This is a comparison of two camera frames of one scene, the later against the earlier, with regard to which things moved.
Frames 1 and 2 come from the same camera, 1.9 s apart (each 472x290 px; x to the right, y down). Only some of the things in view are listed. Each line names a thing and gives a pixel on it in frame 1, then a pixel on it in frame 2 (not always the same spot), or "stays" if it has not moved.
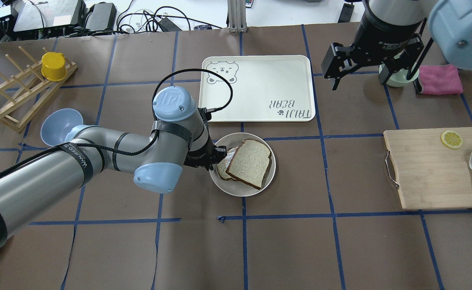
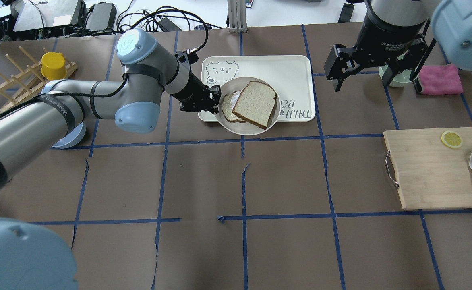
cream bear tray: x=264 y=88 stays
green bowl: x=398 y=78 stays
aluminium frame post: x=237 y=14 stays
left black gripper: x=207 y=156 → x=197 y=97
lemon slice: x=451 y=139 stays
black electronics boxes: x=2 y=20 stays
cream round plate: x=234 y=188 → x=245 y=128
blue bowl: x=57 y=125 → x=72 y=139
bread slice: x=222 y=170 → x=227 y=110
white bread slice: x=250 y=162 → x=254 y=103
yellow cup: x=53 y=67 stays
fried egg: x=229 y=155 → x=234 y=98
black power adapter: x=346 y=13 stays
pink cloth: x=440 y=79 stays
